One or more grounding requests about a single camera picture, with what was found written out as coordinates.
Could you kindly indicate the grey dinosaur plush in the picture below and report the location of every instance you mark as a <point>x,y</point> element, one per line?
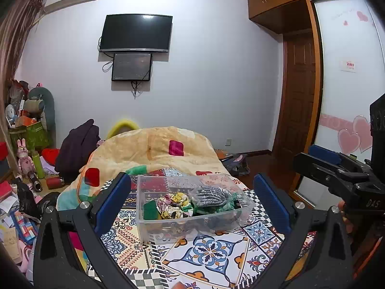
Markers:
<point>40,105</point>

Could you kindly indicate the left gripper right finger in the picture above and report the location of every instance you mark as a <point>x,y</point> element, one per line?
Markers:
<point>329,262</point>

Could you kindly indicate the silver sequin pouch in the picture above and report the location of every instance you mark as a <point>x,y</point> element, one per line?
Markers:
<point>208,196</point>

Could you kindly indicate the pink bunny toy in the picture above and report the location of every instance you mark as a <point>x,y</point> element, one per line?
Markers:
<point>25,162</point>

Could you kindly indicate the colourful floral scrunchie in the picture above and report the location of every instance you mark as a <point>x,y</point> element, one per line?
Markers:
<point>174,206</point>

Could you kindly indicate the green cardboard box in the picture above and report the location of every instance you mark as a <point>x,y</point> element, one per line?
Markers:
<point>36,136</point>

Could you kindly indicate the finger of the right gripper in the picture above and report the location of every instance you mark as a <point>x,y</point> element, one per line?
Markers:
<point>317,169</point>
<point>327,155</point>

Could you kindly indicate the green cylinder bottle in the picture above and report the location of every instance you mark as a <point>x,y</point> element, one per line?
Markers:
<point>38,165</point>

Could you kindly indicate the grey backpack on floor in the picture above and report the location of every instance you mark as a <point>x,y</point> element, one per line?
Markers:
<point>236,164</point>

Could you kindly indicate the wall power socket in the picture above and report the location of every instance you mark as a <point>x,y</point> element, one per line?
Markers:
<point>228,142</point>

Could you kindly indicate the brown wooden door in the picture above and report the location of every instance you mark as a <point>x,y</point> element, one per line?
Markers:
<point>297,96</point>

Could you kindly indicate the green felt pouch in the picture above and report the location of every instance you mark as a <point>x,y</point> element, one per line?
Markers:
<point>150,211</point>

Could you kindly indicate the patterned patchwork tablecloth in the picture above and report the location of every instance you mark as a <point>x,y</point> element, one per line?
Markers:
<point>204,259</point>

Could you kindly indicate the dark purple jacket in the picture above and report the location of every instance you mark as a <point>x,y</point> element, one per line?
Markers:
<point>76,149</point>

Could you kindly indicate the clear plastic storage bin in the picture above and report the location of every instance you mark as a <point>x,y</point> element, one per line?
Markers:
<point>170,230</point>

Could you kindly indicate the striped red curtain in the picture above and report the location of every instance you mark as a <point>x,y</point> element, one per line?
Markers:
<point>15,27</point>

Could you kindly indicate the small wall monitor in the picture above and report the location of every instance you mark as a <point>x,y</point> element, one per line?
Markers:
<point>132,67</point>

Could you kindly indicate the large wall television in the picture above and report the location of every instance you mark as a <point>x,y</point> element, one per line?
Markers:
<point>136,33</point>

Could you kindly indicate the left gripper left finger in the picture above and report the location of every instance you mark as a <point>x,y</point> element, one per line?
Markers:
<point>56,264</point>

